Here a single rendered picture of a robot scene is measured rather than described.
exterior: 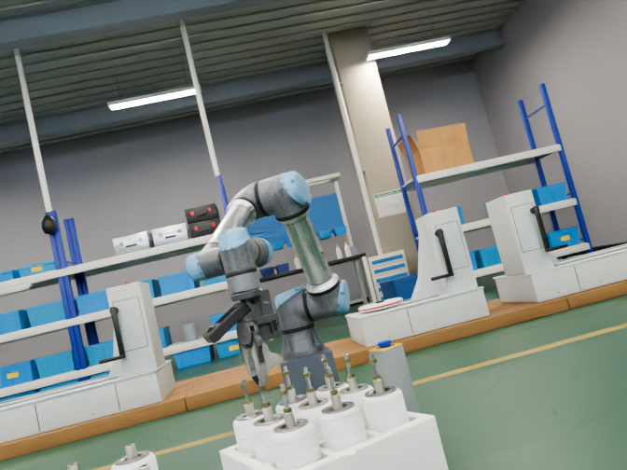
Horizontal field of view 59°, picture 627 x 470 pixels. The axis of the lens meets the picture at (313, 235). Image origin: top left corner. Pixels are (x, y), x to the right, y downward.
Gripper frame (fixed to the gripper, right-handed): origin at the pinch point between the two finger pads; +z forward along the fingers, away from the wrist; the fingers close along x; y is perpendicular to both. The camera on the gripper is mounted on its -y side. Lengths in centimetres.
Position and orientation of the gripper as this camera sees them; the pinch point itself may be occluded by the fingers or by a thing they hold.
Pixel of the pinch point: (257, 380)
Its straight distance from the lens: 131.2
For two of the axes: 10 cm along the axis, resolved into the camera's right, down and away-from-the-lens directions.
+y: 8.2, -1.5, 5.5
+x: -5.2, 2.0, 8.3
